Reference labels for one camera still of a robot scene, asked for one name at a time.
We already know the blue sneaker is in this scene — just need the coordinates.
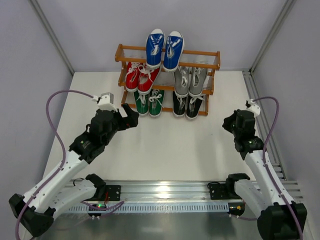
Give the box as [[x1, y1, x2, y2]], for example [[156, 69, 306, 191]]
[[145, 28, 165, 69], [163, 31, 185, 72]]

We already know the aluminium rail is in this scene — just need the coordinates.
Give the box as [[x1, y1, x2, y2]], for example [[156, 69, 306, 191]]
[[29, 181, 303, 204], [242, 70, 287, 181]]

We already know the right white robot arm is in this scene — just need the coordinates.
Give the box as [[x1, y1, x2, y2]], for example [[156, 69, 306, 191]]
[[222, 109, 307, 240]]

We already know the aluminium right side rail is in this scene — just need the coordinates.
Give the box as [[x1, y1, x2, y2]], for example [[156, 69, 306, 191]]
[[242, 70, 287, 181]]

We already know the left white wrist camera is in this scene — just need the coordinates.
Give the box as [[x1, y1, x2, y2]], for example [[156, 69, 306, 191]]
[[91, 92, 118, 112]]

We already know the black sneaker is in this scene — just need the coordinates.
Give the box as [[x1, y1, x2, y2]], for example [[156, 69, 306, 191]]
[[185, 95, 204, 120], [172, 91, 187, 118]]

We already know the grey sneaker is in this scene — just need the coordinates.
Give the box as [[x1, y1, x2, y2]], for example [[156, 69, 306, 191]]
[[173, 66, 190, 98], [188, 67, 208, 97]]

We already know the aluminium corner post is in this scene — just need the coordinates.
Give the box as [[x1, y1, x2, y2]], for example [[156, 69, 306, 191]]
[[28, 0, 75, 76], [249, 0, 297, 74]]

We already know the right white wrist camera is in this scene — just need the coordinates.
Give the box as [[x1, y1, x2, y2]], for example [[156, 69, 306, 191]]
[[245, 99, 261, 118]]

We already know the green sneaker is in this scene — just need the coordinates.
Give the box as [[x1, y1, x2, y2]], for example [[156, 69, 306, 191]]
[[148, 89, 165, 118], [134, 91, 149, 116]]

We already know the right aluminium corner post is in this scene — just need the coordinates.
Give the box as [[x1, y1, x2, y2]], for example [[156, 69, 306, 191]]
[[249, 0, 297, 74]]

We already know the slotted grey cable duct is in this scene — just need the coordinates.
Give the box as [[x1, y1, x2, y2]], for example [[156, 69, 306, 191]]
[[66, 201, 229, 214]]

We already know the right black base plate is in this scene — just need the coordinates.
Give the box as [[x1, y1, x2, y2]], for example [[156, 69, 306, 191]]
[[207, 181, 241, 200]]

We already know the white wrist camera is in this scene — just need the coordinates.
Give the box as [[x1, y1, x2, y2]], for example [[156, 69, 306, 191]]
[[245, 99, 261, 118], [91, 92, 118, 112]]

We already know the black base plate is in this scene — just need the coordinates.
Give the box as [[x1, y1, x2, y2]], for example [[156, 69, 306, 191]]
[[207, 181, 241, 200], [103, 185, 122, 203]]

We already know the red sneaker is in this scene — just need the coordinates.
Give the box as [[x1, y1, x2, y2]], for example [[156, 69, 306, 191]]
[[125, 62, 141, 93], [137, 64, 161, 95]]

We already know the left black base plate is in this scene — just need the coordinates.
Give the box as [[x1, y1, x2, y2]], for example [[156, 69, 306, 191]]
[[103, 185, 122, 203]]

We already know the aluminium front rail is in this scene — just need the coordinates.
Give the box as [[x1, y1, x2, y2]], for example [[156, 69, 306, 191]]
[[29, 181, 303, 204]]

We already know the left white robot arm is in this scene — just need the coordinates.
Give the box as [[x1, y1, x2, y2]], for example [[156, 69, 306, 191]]
[[9, 103, 139, 238]]

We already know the wooden shoe shelf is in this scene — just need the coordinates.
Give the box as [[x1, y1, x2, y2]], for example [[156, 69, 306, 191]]
[[114, 44, 221, 116]]

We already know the left aluminium corner post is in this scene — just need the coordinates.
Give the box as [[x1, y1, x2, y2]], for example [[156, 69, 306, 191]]
[[28, 0, 75, 76]]

